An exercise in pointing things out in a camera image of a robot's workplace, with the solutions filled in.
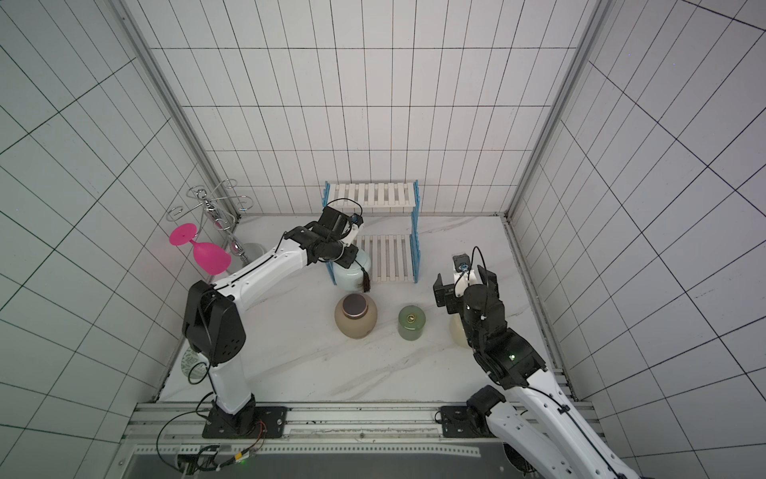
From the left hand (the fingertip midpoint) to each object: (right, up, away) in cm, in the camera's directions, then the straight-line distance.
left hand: (347, 257), depth 89 cm
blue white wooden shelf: (+15, -1, +15) cm, 21 cm away
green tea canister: (+19, -18, -7) cm, 27 cm away
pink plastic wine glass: (-42, -1, 0) cm, 42 cm away
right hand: (+28, -2, -18) cm, 33 cm away
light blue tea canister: (+1, -6, -1) cm, 7 cm away
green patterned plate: (-41, -29, -9) cm, 51 cm away
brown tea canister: (+4, -15, -11) cm, 19 cm away
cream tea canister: (+33, -22, -4) cm, 39 cm away
